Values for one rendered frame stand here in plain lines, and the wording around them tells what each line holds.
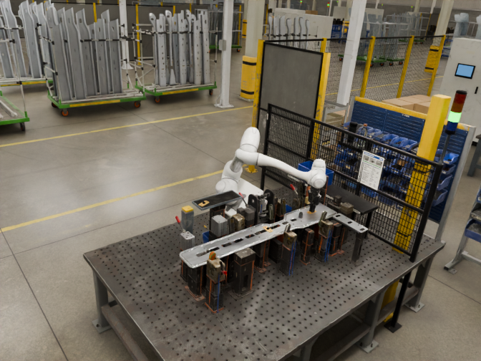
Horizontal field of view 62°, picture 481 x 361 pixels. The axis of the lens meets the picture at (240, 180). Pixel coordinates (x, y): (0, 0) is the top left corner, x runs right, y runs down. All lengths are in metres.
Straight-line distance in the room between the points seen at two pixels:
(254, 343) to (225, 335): 0.18
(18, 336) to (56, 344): 0.33
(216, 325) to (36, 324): 1.76
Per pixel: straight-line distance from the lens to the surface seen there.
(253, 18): 10.58
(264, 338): 2.60
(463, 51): 9.52
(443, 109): 3.20
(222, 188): 3.54
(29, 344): 3.75
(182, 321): 2.68
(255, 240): 2.87
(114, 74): 9.85
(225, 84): 9.94
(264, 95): 5.93
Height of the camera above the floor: 2.58
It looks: 25 degrees down
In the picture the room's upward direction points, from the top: 4 degrees clockwise
